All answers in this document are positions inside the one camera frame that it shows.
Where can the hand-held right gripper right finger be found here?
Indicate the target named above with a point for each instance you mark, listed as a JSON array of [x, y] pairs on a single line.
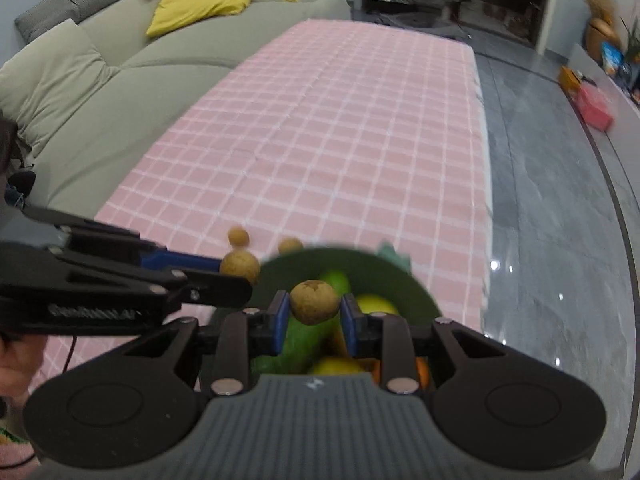
[[350, 327]]

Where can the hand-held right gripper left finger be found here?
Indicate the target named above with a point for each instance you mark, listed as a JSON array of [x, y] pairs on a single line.
[[280, 325]]

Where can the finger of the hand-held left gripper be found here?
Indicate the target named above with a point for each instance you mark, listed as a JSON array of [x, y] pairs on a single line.
[[180, 261], [220, 290]]

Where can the brown longan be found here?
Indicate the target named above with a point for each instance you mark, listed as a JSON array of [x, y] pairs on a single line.
[[314, 302], [241, 267]]

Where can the large yellow pear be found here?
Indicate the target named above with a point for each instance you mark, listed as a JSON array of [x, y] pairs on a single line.
[[375, 305]]

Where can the yellow lemon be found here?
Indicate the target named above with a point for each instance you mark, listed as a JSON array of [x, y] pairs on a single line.
[[335, 366]]

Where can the green colander basket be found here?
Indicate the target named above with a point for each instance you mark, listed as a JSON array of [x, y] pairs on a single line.
[[395, 285]]

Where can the person's left hand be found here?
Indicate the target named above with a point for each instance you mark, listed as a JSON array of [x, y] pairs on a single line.
[[17, 367]]

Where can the small brown potato far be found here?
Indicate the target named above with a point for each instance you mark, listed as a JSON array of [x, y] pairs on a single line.
[[238, 236]]

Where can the small brown potato by bowl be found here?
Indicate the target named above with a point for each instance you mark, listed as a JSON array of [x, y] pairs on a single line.
[[290, 246]]

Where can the beige sofa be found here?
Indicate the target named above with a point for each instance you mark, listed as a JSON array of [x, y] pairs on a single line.
[[150, 90]]

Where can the pink checked tablecloth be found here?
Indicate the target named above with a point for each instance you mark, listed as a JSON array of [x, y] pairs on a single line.
[[325, 150]]

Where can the beige sofa cushion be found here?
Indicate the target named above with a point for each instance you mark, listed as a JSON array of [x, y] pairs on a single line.
[[50, 85]]

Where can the yellow cushion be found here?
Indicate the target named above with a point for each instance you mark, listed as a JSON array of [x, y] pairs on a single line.
[[200, 2]]

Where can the grey cushion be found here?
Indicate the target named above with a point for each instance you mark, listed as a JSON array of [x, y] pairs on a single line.
[[60, 2]]

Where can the pink box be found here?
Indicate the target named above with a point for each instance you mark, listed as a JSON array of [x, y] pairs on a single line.
[[595, 107]]

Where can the orange bag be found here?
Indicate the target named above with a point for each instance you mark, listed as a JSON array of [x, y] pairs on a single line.
[[569, 80]]

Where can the white low bench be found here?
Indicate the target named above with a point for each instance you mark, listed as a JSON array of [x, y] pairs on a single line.
[[580, 55]]

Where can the blue packet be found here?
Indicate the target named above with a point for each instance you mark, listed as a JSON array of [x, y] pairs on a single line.
[[611, 59]]

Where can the orange vase with dried grass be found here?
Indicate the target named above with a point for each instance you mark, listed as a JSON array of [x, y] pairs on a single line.
[[602, 30]]

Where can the green potted plant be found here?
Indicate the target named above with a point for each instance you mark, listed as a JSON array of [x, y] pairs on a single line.
[[632, 40]]

